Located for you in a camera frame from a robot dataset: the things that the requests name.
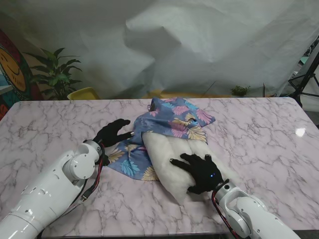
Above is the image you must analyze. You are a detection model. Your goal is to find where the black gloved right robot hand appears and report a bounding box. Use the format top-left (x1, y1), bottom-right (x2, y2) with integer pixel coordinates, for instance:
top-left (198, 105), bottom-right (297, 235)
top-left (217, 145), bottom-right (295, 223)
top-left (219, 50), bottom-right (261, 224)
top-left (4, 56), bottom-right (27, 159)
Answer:
top-left (169, 153), bottom-right (224, 196)

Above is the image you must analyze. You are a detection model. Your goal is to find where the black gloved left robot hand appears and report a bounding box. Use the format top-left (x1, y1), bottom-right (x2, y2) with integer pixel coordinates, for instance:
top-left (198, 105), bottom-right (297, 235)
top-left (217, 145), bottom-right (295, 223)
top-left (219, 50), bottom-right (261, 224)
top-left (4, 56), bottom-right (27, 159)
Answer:
top-left (93, 119), bottom-right (137, 147)

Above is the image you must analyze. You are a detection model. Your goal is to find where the white pillow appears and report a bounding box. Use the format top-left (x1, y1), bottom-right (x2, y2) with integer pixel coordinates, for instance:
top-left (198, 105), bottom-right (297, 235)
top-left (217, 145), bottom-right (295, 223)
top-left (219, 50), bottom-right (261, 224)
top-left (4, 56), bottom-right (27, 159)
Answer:
top-left (142, 131), bottom-right (234, 205)

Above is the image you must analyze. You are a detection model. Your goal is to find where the blue leaf print pillowcase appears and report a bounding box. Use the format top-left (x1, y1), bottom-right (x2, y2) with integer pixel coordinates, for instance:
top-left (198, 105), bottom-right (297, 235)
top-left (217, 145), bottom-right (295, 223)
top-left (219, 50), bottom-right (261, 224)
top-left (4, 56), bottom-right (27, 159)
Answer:
top-left (106, 97), bottom-right (216, 182)

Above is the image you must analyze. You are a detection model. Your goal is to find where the yellow chair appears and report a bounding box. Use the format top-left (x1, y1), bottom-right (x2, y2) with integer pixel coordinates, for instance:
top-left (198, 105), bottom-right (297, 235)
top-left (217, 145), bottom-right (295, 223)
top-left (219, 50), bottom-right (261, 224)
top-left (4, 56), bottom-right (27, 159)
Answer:
top-left (66, 87), bottom-right (100, 101)

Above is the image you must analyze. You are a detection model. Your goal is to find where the large green potted plant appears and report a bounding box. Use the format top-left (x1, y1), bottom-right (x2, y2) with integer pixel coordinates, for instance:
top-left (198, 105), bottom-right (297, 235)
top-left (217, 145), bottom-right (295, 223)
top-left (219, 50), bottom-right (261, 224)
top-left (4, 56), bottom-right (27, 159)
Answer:
top-left (23, 47), bottom-right (83, 101)

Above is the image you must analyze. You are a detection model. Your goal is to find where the yellow bench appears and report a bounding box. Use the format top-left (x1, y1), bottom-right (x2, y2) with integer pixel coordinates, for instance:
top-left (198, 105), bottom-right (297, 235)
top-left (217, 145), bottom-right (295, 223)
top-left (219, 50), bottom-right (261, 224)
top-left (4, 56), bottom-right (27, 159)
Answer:
top-left (147, 90), bottom-right (232, 99)

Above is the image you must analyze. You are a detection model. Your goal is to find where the thin brown stick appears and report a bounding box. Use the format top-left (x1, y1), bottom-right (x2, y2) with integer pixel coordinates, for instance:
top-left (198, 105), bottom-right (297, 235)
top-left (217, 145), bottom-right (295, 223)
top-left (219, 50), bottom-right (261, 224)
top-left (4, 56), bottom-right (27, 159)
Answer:
top-left (203, 81), bottom-right (217, 97)

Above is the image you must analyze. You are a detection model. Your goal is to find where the small green plant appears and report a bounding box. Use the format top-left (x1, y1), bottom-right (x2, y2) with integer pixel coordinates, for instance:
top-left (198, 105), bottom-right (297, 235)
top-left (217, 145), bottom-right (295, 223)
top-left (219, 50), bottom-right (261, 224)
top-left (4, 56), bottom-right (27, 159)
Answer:
top-left (230, 85), bottom-right (251, 97)

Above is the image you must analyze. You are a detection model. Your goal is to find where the white backdrop sheet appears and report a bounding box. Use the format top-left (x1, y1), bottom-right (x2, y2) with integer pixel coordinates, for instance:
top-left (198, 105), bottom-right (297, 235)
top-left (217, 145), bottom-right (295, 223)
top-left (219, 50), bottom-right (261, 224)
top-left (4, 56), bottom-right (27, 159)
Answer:
top-left (0, 0), bottom-right (319, 100)

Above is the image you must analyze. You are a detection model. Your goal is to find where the colourful smiley mural board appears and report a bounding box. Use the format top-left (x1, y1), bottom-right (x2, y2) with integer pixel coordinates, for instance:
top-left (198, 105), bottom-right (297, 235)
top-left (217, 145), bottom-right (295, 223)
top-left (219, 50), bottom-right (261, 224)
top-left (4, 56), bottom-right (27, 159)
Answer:
top-left (0, 28), bottom-right (34, 120)

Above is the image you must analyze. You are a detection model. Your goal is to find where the black tripod stand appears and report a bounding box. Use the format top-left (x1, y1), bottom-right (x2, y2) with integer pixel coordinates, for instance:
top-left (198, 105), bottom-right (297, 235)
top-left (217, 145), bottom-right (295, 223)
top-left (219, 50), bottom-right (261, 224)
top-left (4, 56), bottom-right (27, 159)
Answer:
top-left (288, 34), bottom-right (319, 109)

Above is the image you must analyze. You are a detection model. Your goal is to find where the red black right arm cable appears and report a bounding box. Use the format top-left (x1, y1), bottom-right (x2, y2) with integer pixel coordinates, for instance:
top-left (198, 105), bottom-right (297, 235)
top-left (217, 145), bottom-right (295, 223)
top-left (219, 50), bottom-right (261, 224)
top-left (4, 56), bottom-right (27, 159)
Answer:
top-left (211, 190), bottom-right (237, 239)

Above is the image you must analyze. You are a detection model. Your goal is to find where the red black arm cable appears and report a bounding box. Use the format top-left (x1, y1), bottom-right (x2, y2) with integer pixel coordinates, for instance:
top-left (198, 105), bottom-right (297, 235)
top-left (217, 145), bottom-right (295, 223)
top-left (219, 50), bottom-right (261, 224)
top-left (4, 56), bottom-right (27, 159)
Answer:
top-left (211, 190), bottom-right (237, 239)
top-left (59, 143), bottom-right (109, 217)

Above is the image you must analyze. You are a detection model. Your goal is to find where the red black left arm cable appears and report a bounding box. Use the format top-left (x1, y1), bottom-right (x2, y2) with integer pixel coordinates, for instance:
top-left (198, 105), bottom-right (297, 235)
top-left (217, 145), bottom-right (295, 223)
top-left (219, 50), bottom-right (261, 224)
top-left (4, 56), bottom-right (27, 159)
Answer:
top-left (59, 143), bottom-right (109, 217)

